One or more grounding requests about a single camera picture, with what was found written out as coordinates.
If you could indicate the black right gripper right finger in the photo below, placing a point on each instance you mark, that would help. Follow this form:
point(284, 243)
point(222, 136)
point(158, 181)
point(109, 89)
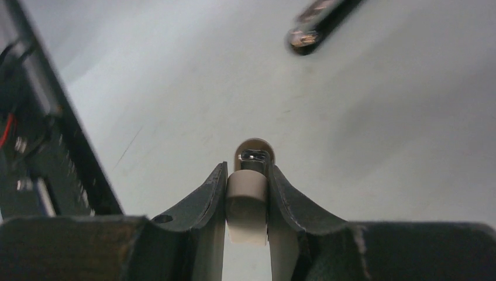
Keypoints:
point(309, 243)

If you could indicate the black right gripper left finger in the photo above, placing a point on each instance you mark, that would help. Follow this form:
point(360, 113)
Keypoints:
point(186, 242)

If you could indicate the beige stapler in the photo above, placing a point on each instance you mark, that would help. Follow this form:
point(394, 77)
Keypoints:
point(246, 202)

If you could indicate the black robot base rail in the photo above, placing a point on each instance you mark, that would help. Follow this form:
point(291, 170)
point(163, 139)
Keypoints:
point(48, 167)

